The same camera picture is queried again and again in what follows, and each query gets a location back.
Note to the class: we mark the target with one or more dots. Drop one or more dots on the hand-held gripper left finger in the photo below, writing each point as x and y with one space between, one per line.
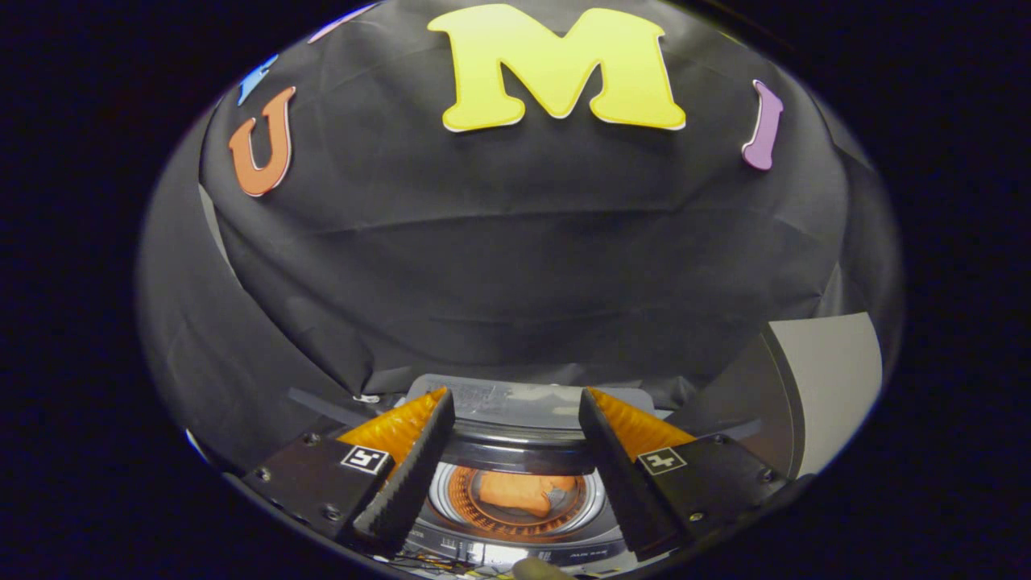
411 483

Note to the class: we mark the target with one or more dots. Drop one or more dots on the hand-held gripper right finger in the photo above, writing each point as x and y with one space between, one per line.
616 483

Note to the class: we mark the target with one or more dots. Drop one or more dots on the orange polo shirt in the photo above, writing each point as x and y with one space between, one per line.
523 491

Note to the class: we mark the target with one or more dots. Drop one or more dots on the transparent washing machine lid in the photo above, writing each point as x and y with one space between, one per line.
515 403

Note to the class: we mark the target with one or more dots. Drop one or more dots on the grey cabinet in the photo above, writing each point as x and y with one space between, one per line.
830 379

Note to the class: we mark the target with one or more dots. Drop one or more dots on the black backdrop cloth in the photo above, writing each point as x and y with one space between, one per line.
483 242

